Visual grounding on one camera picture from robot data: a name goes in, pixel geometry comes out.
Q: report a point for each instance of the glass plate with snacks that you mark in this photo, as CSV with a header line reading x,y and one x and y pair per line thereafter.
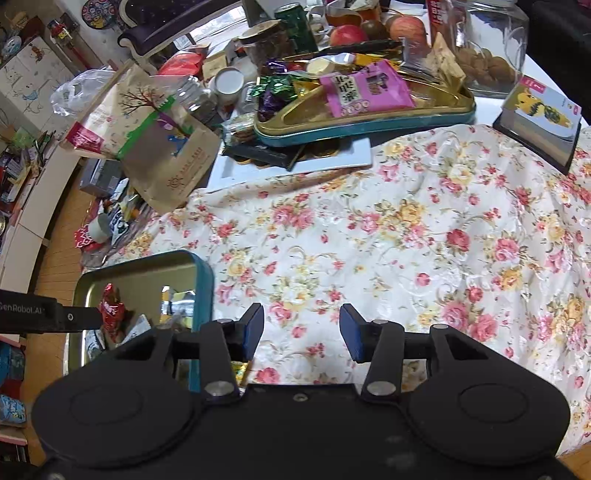
x,y
126,218

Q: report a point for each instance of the red apple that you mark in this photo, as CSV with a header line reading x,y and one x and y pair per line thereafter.
x,y
410,28
347,35

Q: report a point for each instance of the grey cardboard box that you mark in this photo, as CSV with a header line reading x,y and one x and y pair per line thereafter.
x,y
100,177

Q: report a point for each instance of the yellow silver snack packet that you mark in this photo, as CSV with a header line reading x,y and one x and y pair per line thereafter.
x,y
176,307

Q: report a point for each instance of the card box with yellow picture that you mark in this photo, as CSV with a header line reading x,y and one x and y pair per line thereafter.
x,y
543,120

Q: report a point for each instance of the white small snack packet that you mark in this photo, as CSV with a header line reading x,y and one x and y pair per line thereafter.
x,y
95,344

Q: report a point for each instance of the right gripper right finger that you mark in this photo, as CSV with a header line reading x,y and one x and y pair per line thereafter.
x,y
381,344

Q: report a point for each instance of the grey silver snack bar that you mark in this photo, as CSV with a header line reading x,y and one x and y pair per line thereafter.
x,y
140,326

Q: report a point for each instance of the brown paper snack bag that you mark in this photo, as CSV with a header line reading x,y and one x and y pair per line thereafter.
x,y
136,120

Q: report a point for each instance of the gold teal snack tin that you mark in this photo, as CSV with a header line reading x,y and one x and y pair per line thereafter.
x,y
309,119

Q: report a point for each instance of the glass jar with walnuts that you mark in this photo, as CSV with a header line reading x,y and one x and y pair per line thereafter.
x,y
488,39

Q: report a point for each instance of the red candy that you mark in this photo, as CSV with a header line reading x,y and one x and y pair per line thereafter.
x,y
112,312

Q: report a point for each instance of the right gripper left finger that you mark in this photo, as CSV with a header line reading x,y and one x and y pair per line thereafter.
x,y
221,344

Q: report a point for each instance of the gold candy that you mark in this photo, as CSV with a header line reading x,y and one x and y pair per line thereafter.
x,y
241,371

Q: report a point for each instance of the pink snack packet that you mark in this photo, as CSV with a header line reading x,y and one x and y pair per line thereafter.
x,y
375,88

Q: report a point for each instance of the tall biscuit jar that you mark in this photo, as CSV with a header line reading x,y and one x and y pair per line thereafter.
x,y
266,41

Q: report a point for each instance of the white tray with chocolates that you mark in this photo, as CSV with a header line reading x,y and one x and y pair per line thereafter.
x,y
319,156

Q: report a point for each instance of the gold teal tin lid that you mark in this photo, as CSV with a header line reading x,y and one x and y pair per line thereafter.
x,y
140,283

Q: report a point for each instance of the floral tablecloth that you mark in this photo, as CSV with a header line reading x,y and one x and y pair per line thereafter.
x,y
458,225

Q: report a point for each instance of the white round lid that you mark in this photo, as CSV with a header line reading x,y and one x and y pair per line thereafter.
x,y
228,83

